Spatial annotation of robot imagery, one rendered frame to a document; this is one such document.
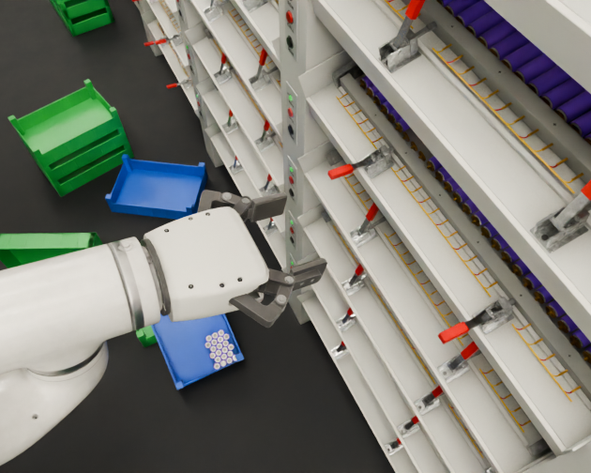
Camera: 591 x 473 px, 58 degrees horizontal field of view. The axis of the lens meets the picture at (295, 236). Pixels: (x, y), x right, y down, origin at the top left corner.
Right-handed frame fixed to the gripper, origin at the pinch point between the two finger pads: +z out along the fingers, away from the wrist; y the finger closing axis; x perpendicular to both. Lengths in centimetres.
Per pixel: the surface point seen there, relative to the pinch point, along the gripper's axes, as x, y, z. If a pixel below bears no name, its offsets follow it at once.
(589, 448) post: -3.5, 30.7, 18.1
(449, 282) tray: -8.2, 7.9, 20.1
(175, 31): -63, -133, 34
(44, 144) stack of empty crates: -94, -122, -16
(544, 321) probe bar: -3.4, 18.1, 23.9
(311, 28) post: 3.6, -30.4, 17.3
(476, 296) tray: -7.4, 11.1, 21.5
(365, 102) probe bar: -3.7, -21.4, 23.6
